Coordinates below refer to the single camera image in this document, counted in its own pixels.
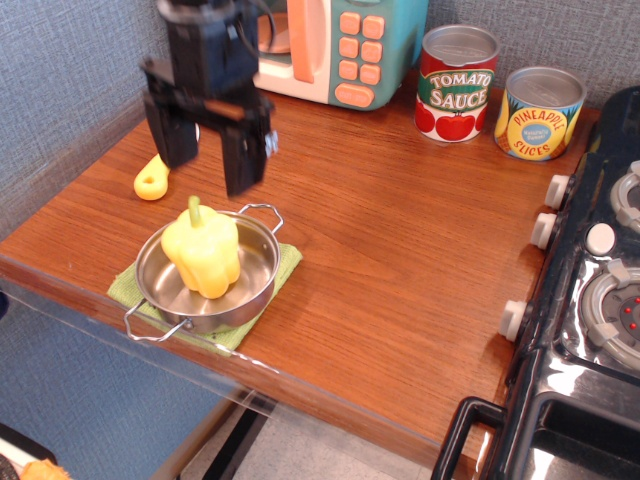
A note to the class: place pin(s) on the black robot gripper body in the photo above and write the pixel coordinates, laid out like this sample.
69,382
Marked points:
209,76

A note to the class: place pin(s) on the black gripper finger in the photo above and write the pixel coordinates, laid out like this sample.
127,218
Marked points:
173,132
247,144

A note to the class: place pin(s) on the yellow toy bell pepper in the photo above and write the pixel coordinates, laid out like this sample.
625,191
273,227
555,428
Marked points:
204,246

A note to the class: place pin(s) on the silver metal pot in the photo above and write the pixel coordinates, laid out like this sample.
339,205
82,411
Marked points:
184,310

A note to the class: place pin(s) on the teal toy microwave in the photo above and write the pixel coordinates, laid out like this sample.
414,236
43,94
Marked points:
350,54

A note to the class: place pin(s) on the green cloth mat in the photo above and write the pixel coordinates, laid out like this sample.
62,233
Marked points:
125,291

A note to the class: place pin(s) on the tomato sauce can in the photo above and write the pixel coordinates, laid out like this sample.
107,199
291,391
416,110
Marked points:
456,75

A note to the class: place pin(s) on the pineapple slices can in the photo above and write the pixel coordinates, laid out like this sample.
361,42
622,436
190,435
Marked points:
539,111

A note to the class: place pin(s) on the white stove knob middle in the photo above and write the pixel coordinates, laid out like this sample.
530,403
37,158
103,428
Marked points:
542,230

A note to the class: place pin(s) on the white stove knob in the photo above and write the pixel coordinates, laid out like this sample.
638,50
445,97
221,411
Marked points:
511,319
556,191
542,230

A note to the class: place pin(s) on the white stove knob top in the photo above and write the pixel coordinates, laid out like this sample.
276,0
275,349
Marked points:
556,191

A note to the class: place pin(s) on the white stove knob bottom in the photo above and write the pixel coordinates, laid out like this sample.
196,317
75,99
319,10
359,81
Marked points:
511,319

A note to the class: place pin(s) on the black toy stove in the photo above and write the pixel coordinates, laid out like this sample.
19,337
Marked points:
572,406

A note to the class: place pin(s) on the yellow handled toy knife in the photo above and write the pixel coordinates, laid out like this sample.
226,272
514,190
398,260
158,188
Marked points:
151,183

